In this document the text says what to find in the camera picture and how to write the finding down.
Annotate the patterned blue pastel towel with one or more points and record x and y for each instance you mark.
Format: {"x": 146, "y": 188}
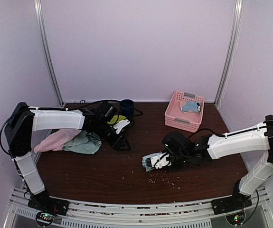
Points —
{"x": 190, "y": 106}

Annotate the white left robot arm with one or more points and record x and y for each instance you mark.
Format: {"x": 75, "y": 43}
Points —
{"x": 25, "y": 120}

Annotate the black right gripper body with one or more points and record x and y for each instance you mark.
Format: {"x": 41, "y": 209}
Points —
{"x": 181, "y": 159}

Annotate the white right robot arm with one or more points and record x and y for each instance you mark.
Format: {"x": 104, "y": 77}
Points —
{"x": 255, "y": 138}

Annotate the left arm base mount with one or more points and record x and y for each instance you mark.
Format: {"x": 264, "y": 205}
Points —
{"x": 47, "y": 215}

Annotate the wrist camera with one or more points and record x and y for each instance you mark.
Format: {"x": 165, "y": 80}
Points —
{"x": 118, "y": 127}
{"x": 162, "y": 161}

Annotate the aluminium frame post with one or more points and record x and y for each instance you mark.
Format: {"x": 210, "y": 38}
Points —
{"x": 236, "y": 24}
{"x": 47, "y": 55}

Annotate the dark blue mug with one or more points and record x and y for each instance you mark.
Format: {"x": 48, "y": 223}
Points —
{"x": 127, "y": 108}

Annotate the pink towel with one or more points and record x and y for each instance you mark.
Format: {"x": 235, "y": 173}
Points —
{"x": 56, "y": 141}

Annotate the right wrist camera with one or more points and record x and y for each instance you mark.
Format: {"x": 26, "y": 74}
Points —
{"x": 162, "y": 161}

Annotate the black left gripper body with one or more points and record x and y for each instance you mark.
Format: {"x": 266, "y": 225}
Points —
{"x": 101, "y": 131}

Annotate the left aluminium frame post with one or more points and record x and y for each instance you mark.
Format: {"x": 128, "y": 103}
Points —
{"x": 47, "y": 55}

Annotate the aluminium front rail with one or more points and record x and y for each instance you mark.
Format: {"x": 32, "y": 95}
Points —
{"x": 193, "y": 214}

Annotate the lime green bowl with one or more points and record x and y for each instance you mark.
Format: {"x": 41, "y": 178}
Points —
{"x": 117, "y": 118}

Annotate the light blue towel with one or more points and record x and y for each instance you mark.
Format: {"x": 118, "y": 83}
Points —
{"x": 146, "y": 161}

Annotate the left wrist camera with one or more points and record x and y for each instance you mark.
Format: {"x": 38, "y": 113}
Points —
{"x": 118, "y": 127}

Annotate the mint green towel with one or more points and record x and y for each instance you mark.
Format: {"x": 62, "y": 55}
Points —
{"x": 84, "y": 143}

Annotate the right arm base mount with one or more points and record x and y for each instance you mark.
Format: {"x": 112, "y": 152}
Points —
{"x": 234, "y": 209}

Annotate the pink perforated plastic basket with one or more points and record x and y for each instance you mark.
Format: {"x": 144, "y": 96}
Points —
{"x": 175, "y": 118}

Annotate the right aluminium frame post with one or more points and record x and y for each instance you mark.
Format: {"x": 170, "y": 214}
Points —
{"x": 236, "y": 24}

